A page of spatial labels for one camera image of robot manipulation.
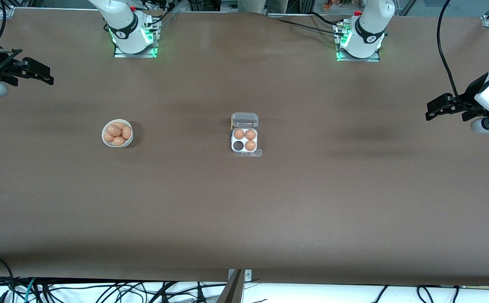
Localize clear plastic egg carton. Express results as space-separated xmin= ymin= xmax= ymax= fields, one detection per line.
xmin=230 ymin=112 xmax=263 ymax=158

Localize white bowl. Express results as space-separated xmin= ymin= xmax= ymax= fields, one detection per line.
xmin=102 ymin=119 xmax=134 ymax=148

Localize person legs beige trousers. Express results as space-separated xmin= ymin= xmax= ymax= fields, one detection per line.
xmin=238 ymin=0 xmax=289 ymax=14

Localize dark grey pole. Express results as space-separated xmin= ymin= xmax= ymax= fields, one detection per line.
xmin=216 ymin=269 xmax=245 ymax=303

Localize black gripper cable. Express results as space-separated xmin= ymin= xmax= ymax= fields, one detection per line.
xmin=436 ymin=0 xmax=469 ymax=102

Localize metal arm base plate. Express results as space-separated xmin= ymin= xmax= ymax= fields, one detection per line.
xmin=335 ymin=21 xmax=381 ymax=63
xmin=114 ymin=19 xmax=159 ymax=58

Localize teal cable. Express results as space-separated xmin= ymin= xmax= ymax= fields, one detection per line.
xmin=24 ymin=278 xmax=37 ymax=303

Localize small metal bracket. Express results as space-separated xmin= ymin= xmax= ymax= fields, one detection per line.
xmin=228 ymin=268 xmax=252 ymax=282

